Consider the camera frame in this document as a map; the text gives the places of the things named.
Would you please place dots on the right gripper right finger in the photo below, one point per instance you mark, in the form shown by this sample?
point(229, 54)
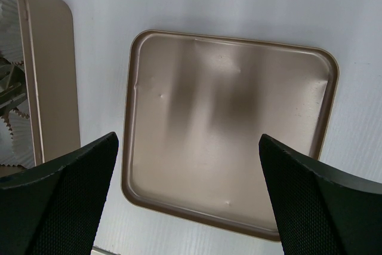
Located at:
point(320, 209)

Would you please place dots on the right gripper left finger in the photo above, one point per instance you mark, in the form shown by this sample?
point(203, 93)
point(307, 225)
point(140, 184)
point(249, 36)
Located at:
point(56, 207)

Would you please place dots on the metal tongs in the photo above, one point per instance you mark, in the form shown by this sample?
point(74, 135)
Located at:
point(13, 86)

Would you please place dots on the gold tin lid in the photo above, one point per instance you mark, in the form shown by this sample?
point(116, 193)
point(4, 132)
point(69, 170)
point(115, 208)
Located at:
point(196, 108)

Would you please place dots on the gold tin box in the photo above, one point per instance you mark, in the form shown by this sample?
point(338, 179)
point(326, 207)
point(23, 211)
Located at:
point(37, 36)

